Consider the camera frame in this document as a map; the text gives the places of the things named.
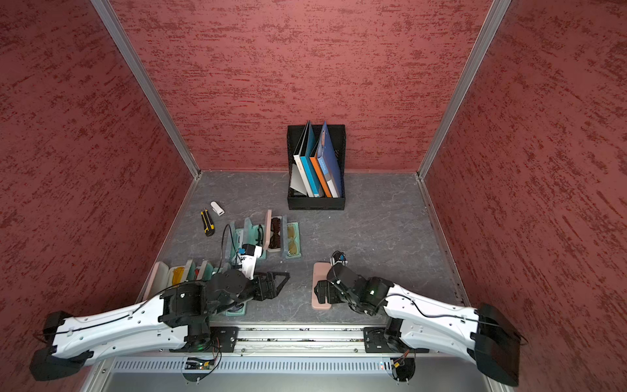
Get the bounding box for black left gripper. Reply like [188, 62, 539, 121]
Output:
[209, 270, 291, 316]

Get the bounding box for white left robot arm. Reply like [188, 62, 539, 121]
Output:
[29, 269, 282, 382]

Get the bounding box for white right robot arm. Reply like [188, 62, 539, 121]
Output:
[313, 264, 523, 387]

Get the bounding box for grey case white glasses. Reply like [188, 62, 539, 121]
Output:
[227, 220, 247, 268]

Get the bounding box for green case black glasses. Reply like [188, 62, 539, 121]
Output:
[243, 217, 267, 260]

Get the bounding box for pink case dark sunglasses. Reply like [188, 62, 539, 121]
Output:
[264, 210, 282, 252]

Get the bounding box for pink case yellow glasses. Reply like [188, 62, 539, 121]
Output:
[142, 260, 195, 301]

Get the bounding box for small white cylinder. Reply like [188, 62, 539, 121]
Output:
[210, 201, 225, 217]

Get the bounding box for black mesh file holder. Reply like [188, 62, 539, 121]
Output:
[287, 124, 346, 210]

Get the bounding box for white grey book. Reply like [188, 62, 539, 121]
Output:
[291, 126, 314, 198]

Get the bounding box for perforated vent strip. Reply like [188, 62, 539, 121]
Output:
[113, 356, 393, 375]

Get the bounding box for teal book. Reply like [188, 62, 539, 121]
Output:
[299, 122, 324, 198]

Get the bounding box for blue folder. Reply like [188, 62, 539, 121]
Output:
[315, 123, 342, 198]

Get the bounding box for orange book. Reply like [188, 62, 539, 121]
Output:
[310, 141, 332, 198]

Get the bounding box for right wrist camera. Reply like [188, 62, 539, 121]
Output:
[330, 251, 348, 266]

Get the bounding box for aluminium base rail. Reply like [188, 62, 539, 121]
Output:
[97, 322, 491, 358]

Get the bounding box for aluminium left corner post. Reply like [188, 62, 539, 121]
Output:
[91, 0, 202, 181]

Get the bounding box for aluminium corner post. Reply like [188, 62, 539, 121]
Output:
[417, 0, 511, 183]
[91, 0, 202, 181]

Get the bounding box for aluminium right corner post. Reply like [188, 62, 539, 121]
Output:
[417, 0, 511, 183]

